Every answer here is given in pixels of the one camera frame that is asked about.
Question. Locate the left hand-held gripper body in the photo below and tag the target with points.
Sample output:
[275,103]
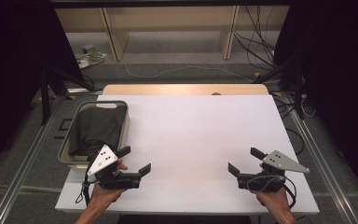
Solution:
[102,160]

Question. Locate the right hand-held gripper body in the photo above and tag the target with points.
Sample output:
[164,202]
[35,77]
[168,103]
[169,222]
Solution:
[279,161]

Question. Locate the beige plastic bin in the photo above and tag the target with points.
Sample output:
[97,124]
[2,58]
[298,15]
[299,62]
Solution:
[125,124]

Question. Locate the dark grey cloth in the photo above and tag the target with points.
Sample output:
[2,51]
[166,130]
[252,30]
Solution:
[96,127]

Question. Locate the person's left hand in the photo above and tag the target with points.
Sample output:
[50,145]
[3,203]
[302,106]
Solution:
[104,194]

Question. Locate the person's right hand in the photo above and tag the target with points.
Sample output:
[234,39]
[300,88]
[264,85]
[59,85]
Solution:
[272,200]

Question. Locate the person's dark clothing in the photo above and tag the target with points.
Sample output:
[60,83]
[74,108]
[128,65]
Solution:
[183,220]

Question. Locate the black metal stand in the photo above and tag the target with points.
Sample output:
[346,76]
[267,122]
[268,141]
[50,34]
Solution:
[297,93]
[62,84]

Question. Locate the dark curtain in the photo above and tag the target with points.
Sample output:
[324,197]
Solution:
[338,77]
[18,62]

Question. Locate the light wooden shelf unit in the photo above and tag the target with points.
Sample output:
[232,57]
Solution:
[174,18]

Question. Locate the aluminium floor rail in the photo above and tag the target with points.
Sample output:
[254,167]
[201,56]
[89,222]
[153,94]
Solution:
[24,161]
[320,161]

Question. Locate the black floor socket frame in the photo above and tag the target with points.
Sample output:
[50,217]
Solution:
[60,124]

